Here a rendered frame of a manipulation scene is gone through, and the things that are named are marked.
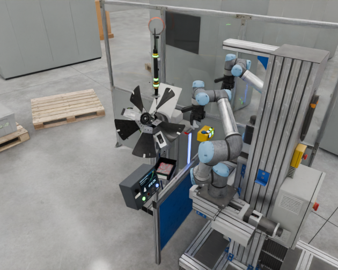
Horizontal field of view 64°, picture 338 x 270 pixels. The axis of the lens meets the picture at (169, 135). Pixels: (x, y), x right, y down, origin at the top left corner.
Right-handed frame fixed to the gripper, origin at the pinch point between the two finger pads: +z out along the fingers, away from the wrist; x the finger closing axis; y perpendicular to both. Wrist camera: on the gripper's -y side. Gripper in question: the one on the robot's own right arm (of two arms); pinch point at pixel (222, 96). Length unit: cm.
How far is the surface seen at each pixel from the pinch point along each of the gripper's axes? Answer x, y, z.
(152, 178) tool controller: -88, -9, 29
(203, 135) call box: -3.6, -12.7, 42.2
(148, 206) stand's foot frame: -32, -60, 141
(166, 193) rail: -66, -12, 64
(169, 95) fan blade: -10.9, -46.6, 6.6
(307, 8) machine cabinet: 575, -39, 6
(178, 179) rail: -46, -13, 64
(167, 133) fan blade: -32, -34, 32
